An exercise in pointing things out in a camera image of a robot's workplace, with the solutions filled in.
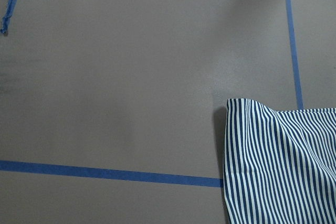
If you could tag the striped polo shirt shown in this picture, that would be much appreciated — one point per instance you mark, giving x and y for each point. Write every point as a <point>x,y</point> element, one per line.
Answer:
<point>279,166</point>

